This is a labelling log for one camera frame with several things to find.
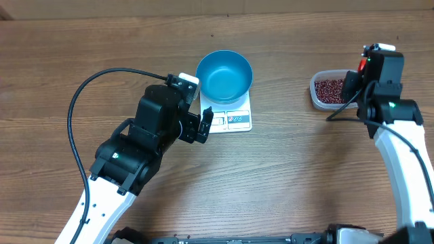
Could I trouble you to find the white digital kitchen scale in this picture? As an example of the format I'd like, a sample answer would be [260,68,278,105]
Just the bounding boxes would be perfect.
[200,92,252,134]

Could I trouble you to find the red adzuki beans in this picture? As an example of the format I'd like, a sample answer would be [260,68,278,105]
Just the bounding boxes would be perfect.
[314,79,344,104]

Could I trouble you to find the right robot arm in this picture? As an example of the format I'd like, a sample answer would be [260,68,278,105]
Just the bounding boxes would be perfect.
[342,45,433,243]

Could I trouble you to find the red scoop with blue handle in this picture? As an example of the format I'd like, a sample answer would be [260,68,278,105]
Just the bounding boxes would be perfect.
[357,58,367,73]

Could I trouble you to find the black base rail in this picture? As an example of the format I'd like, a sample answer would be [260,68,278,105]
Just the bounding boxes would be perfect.
[108,223,384,244]

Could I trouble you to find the clear plastic container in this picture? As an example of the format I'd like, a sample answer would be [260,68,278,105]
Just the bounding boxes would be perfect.
[309,69,348,110]

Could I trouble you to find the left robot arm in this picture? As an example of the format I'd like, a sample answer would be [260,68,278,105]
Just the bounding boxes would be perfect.
[56,73,213,243]

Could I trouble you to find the teal plastic bowl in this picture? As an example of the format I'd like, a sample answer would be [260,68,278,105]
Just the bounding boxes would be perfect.
[196,50,254,104]

